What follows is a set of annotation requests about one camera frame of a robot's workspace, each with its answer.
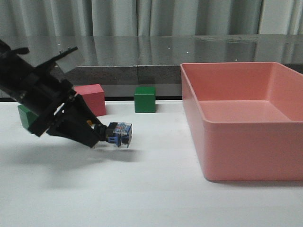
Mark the pink plastic bin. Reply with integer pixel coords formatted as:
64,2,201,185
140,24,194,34
180,62,303,181

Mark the dark glossy bench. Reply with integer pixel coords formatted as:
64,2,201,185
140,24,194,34
1,35,303,100

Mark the pink cube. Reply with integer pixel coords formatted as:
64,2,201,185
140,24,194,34
74,84,106,116

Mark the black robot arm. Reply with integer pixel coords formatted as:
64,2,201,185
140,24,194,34
0,41,107,148

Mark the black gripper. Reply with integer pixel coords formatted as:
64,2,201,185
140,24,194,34
16,47,102,148

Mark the grey curtain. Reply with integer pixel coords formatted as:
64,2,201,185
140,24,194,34
0,0,303,36

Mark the yellow push button switch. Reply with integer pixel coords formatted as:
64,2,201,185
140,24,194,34
86,120,133,149

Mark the green cube centre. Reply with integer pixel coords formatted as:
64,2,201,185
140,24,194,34
134,87,156,113

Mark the green cube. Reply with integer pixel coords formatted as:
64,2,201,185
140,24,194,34
134,87,156,113
18,105,38,130

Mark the green cube far left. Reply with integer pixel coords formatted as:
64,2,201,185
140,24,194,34
18,105,38,130

